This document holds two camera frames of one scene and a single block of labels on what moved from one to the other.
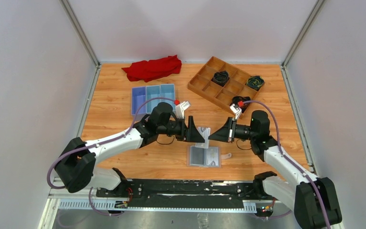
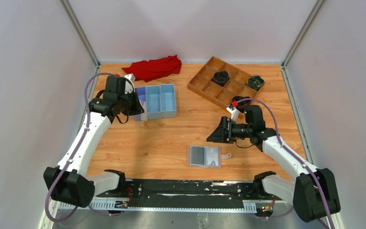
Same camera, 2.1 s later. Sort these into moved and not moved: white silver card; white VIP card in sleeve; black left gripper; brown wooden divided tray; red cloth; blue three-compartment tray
Moved: black left gripper; white silver card
Not moved: blue three-compartment tray; red cloth; white VIP card in sleeve; brown wooden divided tray
